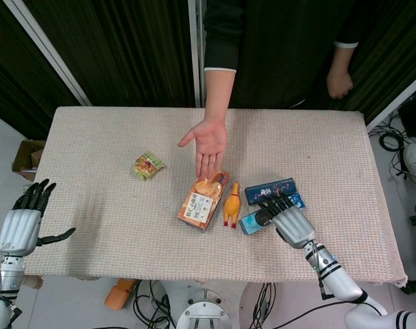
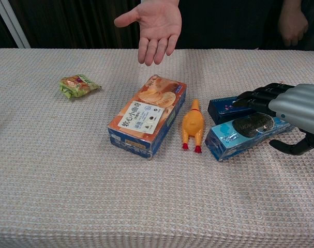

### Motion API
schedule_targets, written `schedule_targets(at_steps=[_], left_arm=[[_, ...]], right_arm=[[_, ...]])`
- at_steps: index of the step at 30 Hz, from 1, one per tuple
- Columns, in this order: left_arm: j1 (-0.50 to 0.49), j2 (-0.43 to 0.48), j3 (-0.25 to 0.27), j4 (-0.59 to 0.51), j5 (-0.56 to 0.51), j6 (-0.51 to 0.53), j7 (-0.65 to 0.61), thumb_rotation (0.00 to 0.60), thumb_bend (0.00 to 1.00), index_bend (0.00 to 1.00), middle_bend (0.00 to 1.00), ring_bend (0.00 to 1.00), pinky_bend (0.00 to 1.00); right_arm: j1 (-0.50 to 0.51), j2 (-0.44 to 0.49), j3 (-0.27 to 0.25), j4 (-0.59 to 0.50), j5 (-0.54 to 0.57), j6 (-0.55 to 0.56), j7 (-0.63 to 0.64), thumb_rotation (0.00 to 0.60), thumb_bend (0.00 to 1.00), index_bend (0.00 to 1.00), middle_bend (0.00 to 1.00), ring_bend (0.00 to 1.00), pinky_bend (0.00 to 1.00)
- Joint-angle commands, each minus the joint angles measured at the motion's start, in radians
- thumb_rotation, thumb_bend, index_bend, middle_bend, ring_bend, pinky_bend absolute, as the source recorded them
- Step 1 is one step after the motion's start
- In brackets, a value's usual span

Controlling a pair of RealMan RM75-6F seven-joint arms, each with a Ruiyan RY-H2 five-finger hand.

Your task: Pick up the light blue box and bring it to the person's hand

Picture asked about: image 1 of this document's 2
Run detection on white frame post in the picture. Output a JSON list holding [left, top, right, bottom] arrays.
[[366, 69, 416, 133], [188, 0, 208, 108], [2, 0, 93, 107]]

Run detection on orange plastic object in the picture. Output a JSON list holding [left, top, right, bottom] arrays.
[[103, 278, 137, 310]]

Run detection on white sneaker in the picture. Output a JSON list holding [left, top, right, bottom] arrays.
[[403, 143, 416, 176]]

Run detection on person's open hand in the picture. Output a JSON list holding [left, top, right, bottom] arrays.
[[178, 119, 229, 180]]

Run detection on person's bare forearm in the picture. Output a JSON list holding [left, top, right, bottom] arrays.
[[203, 69, 236, 124]]

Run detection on black cables under table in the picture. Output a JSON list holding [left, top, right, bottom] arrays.
[[132, 279, 178, 329]]

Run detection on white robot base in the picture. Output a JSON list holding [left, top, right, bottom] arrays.
[[149, 279, 249, 329]]

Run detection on light blue box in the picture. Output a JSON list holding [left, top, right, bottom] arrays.
[[238, 193, 308, 236]]

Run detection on yellow rubber chicken toy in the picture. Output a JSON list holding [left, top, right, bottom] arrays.
[[223, 182, 241, 228]]

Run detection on pink woven table cloth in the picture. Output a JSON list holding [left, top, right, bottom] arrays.
[[23, 106, 408, 288]]

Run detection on orange snack food package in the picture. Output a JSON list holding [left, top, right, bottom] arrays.
[[177, 170, 230, 234]]

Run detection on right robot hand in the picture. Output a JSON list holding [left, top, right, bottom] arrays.
[[256, 191, 317, 250]]

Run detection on black floor cables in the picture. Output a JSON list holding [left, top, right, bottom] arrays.
[[368, 109, 416, 227]]

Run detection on green snack packet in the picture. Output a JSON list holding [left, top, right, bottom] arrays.
[[131, 151, 167, 181]]

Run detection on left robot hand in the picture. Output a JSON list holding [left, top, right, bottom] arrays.
[[0, 178, 77, 257]]

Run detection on cardboard box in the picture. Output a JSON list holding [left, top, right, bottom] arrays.
[[11, 139, 47, 182]]

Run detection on person's clenched fist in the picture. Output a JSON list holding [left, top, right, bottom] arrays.
[[326, 68, 354, 100]]

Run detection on dark blue printed box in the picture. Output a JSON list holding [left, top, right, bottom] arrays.
[[244, 177, 299, 207]]

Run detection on person in black clothes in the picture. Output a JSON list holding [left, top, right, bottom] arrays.
[[202, 0, 376, 109]]

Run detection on black object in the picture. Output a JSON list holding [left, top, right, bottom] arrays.
[[397, 92, 416, 138]]

